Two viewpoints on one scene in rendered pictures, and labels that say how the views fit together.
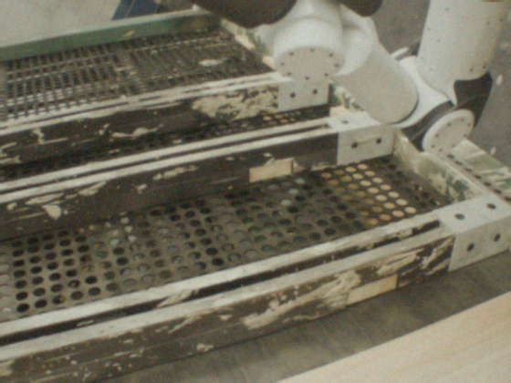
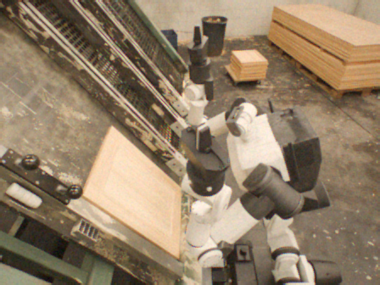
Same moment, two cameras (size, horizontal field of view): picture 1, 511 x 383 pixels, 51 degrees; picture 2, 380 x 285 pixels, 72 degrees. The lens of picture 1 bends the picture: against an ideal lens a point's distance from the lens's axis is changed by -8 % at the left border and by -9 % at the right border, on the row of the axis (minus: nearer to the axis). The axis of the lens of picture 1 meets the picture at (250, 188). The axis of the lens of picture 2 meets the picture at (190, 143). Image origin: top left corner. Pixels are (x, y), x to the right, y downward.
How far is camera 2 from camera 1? 0.58 m
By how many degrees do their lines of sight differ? 14
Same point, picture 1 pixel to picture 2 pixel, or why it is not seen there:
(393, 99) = (194, 119)
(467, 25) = (220, 123)
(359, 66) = (196, 106)
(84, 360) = (93, 86)
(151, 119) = (148, 70)
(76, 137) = (130, 51)
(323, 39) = (196, 93)
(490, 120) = not seen: hidden behind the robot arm
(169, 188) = (137, 86)
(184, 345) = (112, 108)
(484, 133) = not seen: hidden behind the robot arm
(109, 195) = (125, 71)
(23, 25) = not seen: outside the picture
